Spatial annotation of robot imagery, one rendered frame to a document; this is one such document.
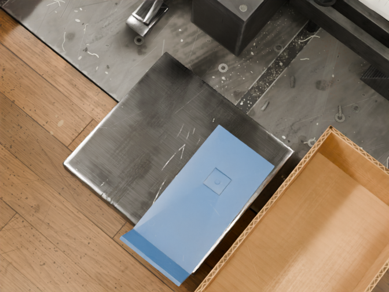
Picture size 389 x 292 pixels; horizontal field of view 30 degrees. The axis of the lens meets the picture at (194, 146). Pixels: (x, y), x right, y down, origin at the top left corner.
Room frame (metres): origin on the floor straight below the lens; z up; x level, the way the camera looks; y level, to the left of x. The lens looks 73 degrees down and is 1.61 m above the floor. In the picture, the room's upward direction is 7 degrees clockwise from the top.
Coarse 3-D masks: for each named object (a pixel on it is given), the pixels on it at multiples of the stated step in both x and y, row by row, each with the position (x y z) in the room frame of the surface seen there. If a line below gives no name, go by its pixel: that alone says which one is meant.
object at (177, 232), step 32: (192, 160) 0.20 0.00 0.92; (224, 160) 0.20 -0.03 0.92; (256, 160) 0.21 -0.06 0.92; (192, 192) 0.17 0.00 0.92; (224, 192) 0.17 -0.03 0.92; (160, 224) 0.13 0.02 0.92; (192, 224) 0.14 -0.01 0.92; (224, 224) 0.14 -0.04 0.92; (160, 256) 0.10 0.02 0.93; (192, 256) 0.11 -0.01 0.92
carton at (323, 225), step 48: (336, 144) 0.22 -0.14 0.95; (288, 192) 0.18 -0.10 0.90; (336, 192) 0.19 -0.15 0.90; (384, 192) 0.19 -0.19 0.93; (240, 240) 0.12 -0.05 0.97; (288, 240) 0.14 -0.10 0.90; (336, 240) 0.14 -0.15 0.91; (384, 240) 0.15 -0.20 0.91; (240, 288) 0.08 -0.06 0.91; (288, 288) 0.09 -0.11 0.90; (336, 288) 0.09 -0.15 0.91
